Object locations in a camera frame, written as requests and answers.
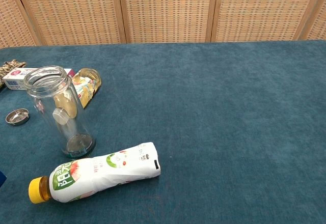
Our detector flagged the clear glass bottle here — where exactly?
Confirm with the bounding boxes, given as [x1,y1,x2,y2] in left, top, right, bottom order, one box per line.
[23,65,97,158]

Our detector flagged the white toothpaste box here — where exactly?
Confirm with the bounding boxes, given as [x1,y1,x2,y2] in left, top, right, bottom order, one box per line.
[2,67,76,91]

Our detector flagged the white labelled drink bottle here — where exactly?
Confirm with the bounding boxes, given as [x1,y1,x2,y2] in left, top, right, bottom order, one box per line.
[28,142,161,204]

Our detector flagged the small yellow snack packet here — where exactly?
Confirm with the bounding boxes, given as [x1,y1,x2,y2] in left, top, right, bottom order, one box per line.
[52,68,102,125]

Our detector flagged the round metal strainer lid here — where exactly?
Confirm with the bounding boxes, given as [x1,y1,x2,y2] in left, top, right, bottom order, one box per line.
[5,108,30,126]

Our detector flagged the woven folding screen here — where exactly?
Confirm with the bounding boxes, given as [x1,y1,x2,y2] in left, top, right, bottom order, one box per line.
[0,0,326,47]

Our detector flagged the beige rope bundle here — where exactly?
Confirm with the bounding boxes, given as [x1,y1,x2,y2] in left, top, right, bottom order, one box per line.
[0,59,28,90]

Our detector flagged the blue table cloth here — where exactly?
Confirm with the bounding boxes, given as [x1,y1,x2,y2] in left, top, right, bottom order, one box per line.
[0,39,326,224]

